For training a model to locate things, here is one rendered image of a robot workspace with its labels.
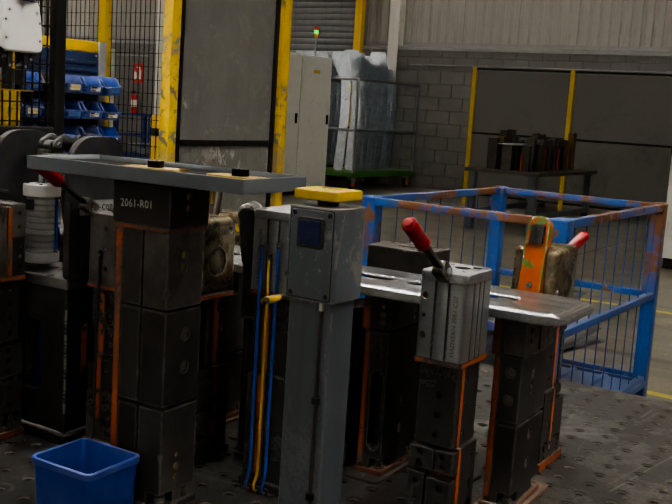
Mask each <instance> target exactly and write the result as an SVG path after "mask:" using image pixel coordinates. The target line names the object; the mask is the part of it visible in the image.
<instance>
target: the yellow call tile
mask: <svg viewBox="0 0 672 504"><path fill-rule="evenodd" d="M295 197H296V198H303V199H312V200H317V205H318V206H325V207H339V202H347V201H357V200H362V191H361V190H353V189H344V188H336V187H327V186H314V187H298V188H295Z"/></svg>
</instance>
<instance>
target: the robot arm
mask: <svg viewBox="0 0 672 504"><path fill-rule="evenodd" d="M41 50H42V26H41V16H40V10H39V5H38V3H35V0H0V68H2V77H1V82H2V86H1V87H2V88H3V89H14V88H15V85H19V90H24V89H25V70H27V69H28V66H29V64H30V63H31V62H32V61H34V60H37V59H39V58H40V55H39V53H40V52H41ZM13 52H14V53H15V68H12V66H13ZM29 53H30V54H29ZM5 54H6V57H5ZM21 56H22V59H21Z"/></svg>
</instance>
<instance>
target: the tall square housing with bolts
mask: <svg viewBox="0 0 672 504"><path fill-rule="evenodd" d="M289 222H290V205H284V206H273V207H261V208H256V209H255V221H254V241H253V260H252V280H251V288H250V293H254V294H256V295H255V316H254V335H253V354H252V368H254V370H253V371H250V372H248V384H247V403H246V422H245V439H246V440H244V451H243V471H242V474H241V475H239V476H238V480H233V481H232V482H238V483H236V484H234V486H235V487H237V486H239V487H240V488H243V489H244V488H245V489H246V490H251V491H248V493H251V492H252V493H254V494H257V495H259V494H262V495H265V496H267V497H268V498H269V497H279V480H280V463H281V446H282V428H283V411H284V394H285V376H286V359H287V341H288V324H289V307H290V298H281V299H280V300H279V301H277V302H274V303H270V304H267V305H263V304H261V301H260V300H261V298H262V297H266V296H270V295H276V294H281V293H284V294H285V293H286V275H287V258H288V240H289Z"/></svg>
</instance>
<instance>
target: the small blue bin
mask: <svg viewBox="0 0 672 504"><path fill-rule="evenodd" d="M139 460H140V455H139V454H137V453H134V452H131V451H128V450H125V449H122V448H118V447H115V446H112V445H109V444H106V443H102V442H99V441H96V440H93V439H90V438H80V439H76V440H74V441H71V442H68V443H65V444H62V445H59V446H56V447H53V448H51V449H48V450H45V451H42V452H39V453H36V454H34V455H32V463H33V464H34V471H35V500H36V504H133V503H134V491H135V480H136V468H137V463H139Z"/></svg>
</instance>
